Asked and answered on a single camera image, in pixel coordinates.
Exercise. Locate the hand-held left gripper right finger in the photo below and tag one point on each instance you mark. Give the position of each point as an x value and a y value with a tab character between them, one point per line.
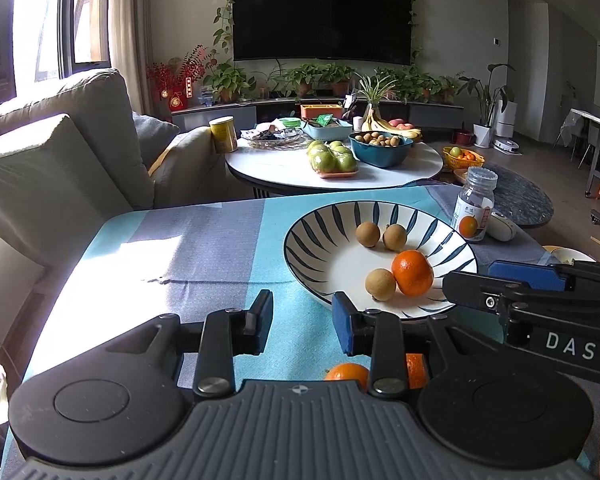
341	327

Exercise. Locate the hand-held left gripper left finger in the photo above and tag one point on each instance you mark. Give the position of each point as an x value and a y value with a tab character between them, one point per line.
264	316

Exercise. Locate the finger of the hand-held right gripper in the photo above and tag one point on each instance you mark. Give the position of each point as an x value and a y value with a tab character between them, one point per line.
472	292
525	275

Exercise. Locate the tangerine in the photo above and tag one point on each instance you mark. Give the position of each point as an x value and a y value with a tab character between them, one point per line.
347	374
413	273
415	371

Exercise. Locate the brown longan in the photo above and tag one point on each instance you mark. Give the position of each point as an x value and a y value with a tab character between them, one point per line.
380	285
368	235
394	237

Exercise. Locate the blue striped white plate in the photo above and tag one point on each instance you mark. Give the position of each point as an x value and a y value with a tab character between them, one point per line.
330	265

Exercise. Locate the white bowl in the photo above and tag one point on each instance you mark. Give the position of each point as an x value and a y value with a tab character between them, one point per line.
567	254

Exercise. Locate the small white oval device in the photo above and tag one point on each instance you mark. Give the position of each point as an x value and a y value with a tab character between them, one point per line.
502	226

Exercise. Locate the dark marble round table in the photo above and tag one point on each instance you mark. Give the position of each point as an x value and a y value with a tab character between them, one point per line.
520	195

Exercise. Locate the clear bottle with orange label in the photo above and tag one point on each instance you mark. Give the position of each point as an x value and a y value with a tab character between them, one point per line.
472	210

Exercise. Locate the blue grey striped tablecloth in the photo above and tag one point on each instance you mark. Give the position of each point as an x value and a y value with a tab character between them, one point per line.
190	250

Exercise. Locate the orange fruit basket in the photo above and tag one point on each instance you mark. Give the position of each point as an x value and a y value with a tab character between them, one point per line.
462	157

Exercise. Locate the folding table with cloth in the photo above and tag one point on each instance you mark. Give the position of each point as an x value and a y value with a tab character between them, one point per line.
597	150

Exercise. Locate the round white table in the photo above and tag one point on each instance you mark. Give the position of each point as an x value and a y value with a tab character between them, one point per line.
280	167

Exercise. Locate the white robot vacuum dock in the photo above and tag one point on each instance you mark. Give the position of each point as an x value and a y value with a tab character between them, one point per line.
507	125

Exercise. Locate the dark blue bowl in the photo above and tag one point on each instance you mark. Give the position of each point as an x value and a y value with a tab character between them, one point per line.
380	156

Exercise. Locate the pack of green apples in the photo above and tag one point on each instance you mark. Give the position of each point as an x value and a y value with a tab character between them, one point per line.
332	159

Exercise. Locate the tall plant in white pot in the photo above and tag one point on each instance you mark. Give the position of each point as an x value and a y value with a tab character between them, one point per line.
485	105

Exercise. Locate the glass plate with snacks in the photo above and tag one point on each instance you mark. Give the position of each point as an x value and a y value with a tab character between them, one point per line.
272	139

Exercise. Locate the pile of longans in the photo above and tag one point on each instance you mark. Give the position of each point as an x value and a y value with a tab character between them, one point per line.
377	138

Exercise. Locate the grey television cabinet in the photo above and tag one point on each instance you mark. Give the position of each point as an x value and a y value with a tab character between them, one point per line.
430	115

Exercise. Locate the red peaches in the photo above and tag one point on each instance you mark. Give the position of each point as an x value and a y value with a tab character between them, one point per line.
401	124

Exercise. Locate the yellow can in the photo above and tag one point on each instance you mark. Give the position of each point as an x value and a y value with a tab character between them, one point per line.
223	135

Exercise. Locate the bunch of bananas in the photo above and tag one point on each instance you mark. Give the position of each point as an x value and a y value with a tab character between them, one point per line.
380	124

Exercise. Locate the light blue basket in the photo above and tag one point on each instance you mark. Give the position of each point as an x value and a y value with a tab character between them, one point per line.
325	132

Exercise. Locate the potted green plant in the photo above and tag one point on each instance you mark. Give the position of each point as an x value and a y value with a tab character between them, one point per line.
339	77
227	80
300	77
422	85
449	89

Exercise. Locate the grey cushion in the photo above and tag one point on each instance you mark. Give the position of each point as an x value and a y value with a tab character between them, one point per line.
152	145

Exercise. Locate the orange box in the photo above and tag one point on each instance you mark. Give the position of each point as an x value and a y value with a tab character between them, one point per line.
320	111

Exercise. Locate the spider plant in vase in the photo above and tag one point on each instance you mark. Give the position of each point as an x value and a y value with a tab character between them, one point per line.
375	92

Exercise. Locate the red berry decoration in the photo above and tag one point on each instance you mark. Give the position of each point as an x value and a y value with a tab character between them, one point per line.
175	77

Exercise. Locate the beige sofa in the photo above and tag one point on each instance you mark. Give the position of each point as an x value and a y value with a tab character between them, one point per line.
55	160

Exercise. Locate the trailing ivy vine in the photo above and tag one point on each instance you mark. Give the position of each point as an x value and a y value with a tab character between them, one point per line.
225	10

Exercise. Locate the beige curtain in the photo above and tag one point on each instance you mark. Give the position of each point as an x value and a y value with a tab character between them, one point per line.
130	35

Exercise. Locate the black television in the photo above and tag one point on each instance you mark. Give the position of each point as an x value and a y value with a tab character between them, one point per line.
322	10

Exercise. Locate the window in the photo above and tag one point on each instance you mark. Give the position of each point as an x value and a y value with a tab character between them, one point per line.
40	20

